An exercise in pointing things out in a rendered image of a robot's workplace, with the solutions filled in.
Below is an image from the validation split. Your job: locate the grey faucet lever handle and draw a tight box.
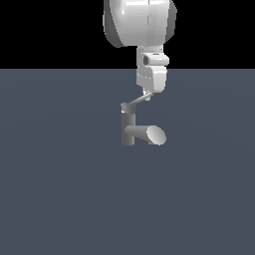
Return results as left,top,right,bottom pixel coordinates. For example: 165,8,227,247
120,93,154,116

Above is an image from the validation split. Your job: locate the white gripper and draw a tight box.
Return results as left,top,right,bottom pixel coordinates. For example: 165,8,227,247
135,45,170,102

